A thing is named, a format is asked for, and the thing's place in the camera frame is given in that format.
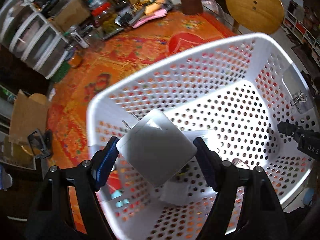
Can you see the orange honey jar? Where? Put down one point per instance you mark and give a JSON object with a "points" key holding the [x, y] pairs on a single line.
{"points": [[76, 59]]}

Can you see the red white cartoon charger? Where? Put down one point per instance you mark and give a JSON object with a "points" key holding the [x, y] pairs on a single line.
{"points": [[240, 164]]}

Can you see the large white charger cube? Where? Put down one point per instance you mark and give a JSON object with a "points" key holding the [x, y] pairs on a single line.
{"points": [[156, 148]]}

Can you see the white plastic drawer tower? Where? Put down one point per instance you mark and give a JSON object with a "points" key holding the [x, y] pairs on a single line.
{"points": [[27, 34]]}

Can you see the wooden chair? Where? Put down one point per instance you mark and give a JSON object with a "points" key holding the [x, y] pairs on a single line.
{"points": [[265, 16]]}

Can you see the white perforated plastic basket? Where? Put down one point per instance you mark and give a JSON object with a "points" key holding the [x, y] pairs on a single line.
{"points": [[233, 93]]}

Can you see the white bookshelf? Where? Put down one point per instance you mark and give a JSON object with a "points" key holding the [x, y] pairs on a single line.
{"points": [[304, 24]]}

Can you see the white 65W charger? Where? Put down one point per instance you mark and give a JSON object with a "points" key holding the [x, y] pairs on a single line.
{"points": [[192, 135]]}

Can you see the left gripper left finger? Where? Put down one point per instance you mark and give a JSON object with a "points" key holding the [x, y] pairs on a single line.
{"points": [[51, 214]]}

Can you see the empty glass jar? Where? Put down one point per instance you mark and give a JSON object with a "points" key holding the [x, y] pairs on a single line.
{"points": [[93, 38]]}

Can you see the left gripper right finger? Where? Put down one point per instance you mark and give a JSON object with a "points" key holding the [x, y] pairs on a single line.
{"points": [[261, 215]]}

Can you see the black phone stand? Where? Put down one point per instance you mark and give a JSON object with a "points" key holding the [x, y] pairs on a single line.
{"points": [[41, 143]]}

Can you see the teal blue charger cube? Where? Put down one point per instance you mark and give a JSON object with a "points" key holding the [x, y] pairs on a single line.
{"points": [[120, 200]]}

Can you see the red floral tablecloth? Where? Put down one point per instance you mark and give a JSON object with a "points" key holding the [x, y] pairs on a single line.
{"points": [[117, 58]]}

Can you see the glass pickle jar red lid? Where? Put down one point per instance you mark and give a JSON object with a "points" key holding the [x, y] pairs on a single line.
{"points": [[104, 17]]}

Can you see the cardboard box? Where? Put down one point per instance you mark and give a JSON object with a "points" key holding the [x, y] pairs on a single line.
{"points": [[29, 114]]}

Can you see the white charger with prongs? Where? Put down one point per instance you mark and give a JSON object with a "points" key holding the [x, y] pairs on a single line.
{"points": [[175, 193]]}

